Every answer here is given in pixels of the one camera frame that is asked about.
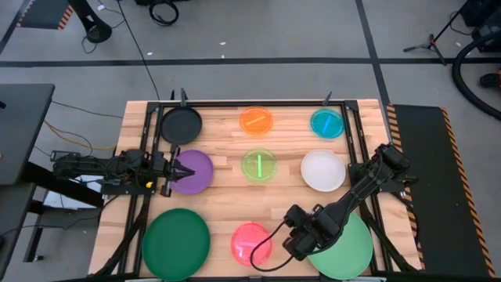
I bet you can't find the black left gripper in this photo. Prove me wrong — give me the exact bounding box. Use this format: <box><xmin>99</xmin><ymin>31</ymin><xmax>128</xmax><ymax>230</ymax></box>
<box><xmin>150</xmin><ymin>143</ymin><xmax>196</xmax><ymax>197</ymax></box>

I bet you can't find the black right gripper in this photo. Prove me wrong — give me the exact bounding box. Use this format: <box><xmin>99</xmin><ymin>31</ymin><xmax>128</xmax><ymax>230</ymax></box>
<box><xmin>282</xmin><ymin>207</ymin><xmax>344</xmax><ymax>262</ymax></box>

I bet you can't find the purple plastic plate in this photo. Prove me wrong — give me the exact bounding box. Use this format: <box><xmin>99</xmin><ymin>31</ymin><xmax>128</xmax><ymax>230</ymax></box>
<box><xmin>168</xmin><ymin>149</ymin><xmax>214</xmax><ymax>196</ymax></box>

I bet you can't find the large light green plate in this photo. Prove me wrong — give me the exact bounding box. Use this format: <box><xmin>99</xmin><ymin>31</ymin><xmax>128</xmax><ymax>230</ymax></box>
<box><xmin>307</xmin><ymin>211</ymin><xmax>374</xmax><ymax>281</ymax></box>

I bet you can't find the black plastic plate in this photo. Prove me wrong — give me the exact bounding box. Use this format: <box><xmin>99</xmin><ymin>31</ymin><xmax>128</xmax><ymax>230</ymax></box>
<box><xmin>159</xmin><ymin>106</ymin><xmax>204</xmax><ymax>146</ymax></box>

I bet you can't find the white plastic plate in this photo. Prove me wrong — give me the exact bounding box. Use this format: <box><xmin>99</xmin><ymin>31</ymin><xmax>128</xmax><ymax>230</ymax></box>
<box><xmin>300</xmin><ymin>149</ymin><xmax>347</xmax><ymax>193</ymax></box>

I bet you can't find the translucent pink plastic plate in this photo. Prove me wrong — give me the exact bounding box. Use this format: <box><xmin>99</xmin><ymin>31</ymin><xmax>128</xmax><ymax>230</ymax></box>
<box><xmin>230</xmin><ymin>222</ymin><xmax>273</xmax><ymax>268</ymax></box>

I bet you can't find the translucent lime green plate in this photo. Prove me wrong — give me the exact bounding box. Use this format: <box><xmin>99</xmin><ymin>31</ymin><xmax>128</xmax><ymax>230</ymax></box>
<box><xmin>240</xmin><ymin>147</ymin><xmax>278</xmax><ymax>183</ymax></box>

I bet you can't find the translucent teal plastic plate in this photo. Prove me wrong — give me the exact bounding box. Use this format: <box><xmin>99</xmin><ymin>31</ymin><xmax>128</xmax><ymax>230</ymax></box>
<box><xmin>309</xmin><ymin>108</ymin><xmax>345</xmax><ymax>140</ymax></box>

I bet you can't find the large dark green plate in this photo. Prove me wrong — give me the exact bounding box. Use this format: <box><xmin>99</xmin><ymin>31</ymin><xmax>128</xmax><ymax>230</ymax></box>
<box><xmin>141</xmin><ymin>208</ymin><xmax>211</xmax><ymax>282</ymax></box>

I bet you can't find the translucent orange plastic plate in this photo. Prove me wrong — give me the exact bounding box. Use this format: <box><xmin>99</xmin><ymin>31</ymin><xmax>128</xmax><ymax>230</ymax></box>
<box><xmin>239</xmin><ymin>106</ymin><xmax>274</xmax><ymax>137</ymax></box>

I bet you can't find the white box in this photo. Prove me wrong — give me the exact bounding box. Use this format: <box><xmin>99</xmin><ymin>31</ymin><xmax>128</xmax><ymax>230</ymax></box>
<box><xmin>41</xmin><ymin>174</ymin><xmax>103</xmax><ymax>211</ymax></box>

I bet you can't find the black hazard-striped floor mat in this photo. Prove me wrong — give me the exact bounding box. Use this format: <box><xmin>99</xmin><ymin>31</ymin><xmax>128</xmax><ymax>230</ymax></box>
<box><xmin>386</xmin><ymin>103</ymin><xmax>497</xmax><ymax>279</ymax></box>

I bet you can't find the black curved stand base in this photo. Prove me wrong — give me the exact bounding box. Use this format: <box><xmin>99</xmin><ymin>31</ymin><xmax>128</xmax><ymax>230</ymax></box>
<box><xmin>67</xmin><ymin>0</ymin><xmax>114</xmax><ymax>44</ymax></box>

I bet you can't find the black desk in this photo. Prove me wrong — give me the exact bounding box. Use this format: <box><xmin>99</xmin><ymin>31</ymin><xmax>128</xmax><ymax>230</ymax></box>
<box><xmin>0</xmin><ymin>82</ymin><xmax>56</xmax><ymax>187</ymax></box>

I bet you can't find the small hazard-striped black mat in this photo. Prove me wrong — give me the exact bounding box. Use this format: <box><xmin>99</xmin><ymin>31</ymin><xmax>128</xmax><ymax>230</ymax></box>
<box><xmin>15</xmin><ymin>0</ymin><xmax>75</xmax><ymax>31</ymax></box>

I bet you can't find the black tripod stand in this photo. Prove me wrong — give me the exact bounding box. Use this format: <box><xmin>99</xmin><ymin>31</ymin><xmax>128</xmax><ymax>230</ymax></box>
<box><xmin>402</xmin><ymin>0</ymin><xmax>477</xmax><ymax>67</ymax></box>

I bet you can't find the black equipment case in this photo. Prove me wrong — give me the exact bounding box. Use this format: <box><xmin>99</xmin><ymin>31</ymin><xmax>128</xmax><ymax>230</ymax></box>
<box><xmin>460</xmin><ymin>0</ymin><xmax>501</xmax><ymax>54</ymax></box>

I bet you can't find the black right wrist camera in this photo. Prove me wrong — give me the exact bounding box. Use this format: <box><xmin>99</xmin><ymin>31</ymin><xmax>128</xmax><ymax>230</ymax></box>
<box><xmin>283</xmin><ymin>203</ymin><xmax>315</xmax><ymax>230</ymax></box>

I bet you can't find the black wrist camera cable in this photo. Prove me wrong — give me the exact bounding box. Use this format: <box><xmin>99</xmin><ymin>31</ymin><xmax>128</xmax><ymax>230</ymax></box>
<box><xmin>249</xmin><ymin>221</ymin><xmax>295</xmax><ymax>273</ymax></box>

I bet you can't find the yellow floor cable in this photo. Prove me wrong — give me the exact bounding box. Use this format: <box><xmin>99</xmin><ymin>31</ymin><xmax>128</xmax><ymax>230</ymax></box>
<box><xmin>43</xmin><ymin>119</ymin><xmax>118</xmax><ymax>152</ymax></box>

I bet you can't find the black aluminium table frame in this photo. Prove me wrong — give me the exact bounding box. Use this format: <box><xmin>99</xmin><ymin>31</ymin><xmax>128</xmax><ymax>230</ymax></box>
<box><xmin>92</xmin><ymin>99</ymin><xmax>422</xmax><ymax>282</ymax></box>

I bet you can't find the long black floor cable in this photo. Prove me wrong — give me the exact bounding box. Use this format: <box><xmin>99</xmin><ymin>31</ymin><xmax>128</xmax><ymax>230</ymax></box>
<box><xmin>116</xmin><ymin>0</ymin><xmax>161</xmax><ymax>101</ymax></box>

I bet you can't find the coiled black cable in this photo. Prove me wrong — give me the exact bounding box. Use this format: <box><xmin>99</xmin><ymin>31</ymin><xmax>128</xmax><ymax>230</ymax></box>
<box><xmin>148</xmin><ymin>0</ymin><xmax>180</xmax><ymax>27</ymax></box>

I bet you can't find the thick black hose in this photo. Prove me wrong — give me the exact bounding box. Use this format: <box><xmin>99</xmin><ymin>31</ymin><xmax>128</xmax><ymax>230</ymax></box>
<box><xmin>451</xmin><ymin>31</ymin><xmax>501</xmax><ymax>122</ymax></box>

